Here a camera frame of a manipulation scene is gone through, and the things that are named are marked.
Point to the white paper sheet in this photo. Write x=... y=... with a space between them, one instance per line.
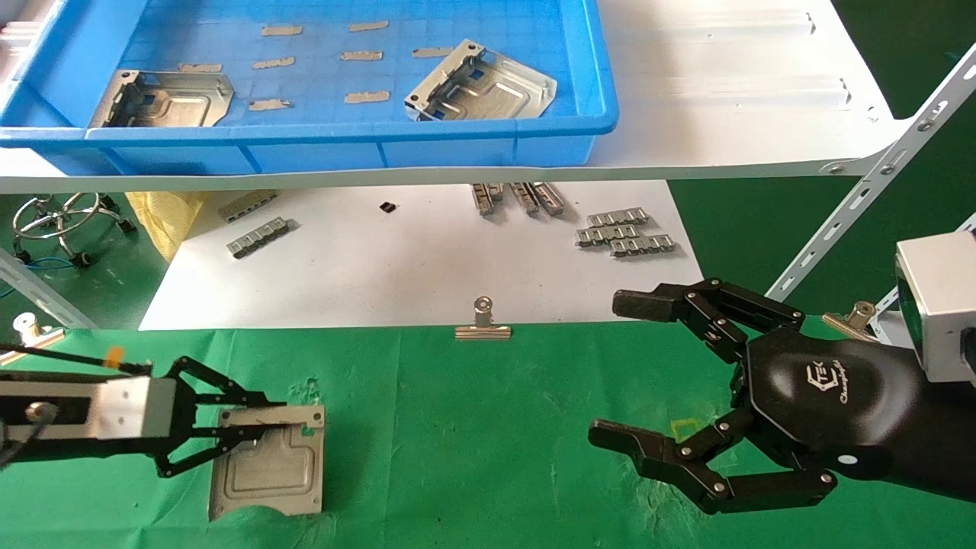
x=381 y=267

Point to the tan tape strip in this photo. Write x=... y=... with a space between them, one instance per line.
x=269 y=104
x=433 y=52
x=361 y=56
x=200 y=68
x=282 y=30
x=369 y=26
x=367 y=97
x=274 y=62

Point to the metal bracket plate part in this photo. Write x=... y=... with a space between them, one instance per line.
x=488 y=88
x=171 y=99
x=267 y=473

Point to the silver binder clip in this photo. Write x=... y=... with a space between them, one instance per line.
x=38 y=334
x=483 y=331

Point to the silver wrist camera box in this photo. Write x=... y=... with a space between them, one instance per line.
x=133 y=408
x=945 y=305

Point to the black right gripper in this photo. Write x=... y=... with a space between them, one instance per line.
x=823 y=396

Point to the blue plastic bin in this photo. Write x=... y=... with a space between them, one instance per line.
x=305 y=156

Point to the green table cloth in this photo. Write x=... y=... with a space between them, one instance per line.
x=496 y=457

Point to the gold binder clip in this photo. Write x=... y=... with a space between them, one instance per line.
x=848 y=323

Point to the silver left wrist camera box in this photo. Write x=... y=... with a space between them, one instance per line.
x=133 y=408

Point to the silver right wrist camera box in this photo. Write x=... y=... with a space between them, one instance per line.
x=945 y=305

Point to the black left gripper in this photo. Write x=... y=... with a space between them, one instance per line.
x=46 y=446

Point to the white metal shelf board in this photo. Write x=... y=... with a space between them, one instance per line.
x=724 y=91

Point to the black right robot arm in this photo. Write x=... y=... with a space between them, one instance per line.
x=945 y=442

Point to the small grey metal clip strip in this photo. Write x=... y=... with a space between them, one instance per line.
x=485 y=198
x=618 y=218
x=258 y=237
x=525 y=197
x=643 y=245
x=550 y=197
x=248 y=205
x=606 y=235

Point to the chrome chair base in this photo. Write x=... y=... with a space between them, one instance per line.
x=61 y=225

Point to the yellow cloth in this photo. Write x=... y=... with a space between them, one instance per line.
x=164 y=217

